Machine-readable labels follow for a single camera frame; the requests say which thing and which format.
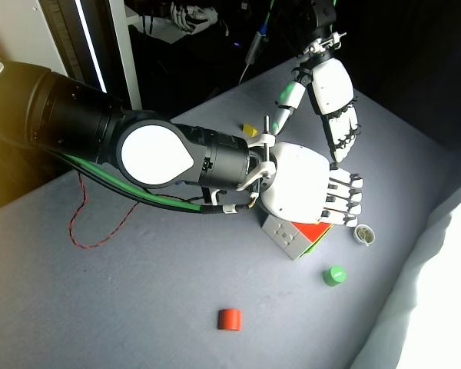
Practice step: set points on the Rubik's cube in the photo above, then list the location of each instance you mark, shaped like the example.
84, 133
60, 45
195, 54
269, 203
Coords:
288, 238

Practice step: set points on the small yellow wedge piece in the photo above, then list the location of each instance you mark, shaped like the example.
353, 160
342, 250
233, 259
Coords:
249, 130

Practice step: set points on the green cylinder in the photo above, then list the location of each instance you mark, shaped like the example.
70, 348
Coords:
335, 276

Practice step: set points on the red cylinder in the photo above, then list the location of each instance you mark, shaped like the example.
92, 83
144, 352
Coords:
229, 320

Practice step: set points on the spare white robot hand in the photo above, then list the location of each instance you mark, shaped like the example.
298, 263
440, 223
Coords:
194, 17

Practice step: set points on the small white filled cup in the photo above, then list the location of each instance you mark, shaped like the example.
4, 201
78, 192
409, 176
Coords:
365, 234

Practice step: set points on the white sheet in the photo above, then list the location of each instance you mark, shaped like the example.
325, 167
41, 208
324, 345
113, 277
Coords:
442, 288

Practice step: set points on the grey table cloth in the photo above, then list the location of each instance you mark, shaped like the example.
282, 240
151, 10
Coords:
138, 288

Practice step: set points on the white cabinet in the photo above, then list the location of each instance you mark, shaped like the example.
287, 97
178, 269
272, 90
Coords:
23, 30

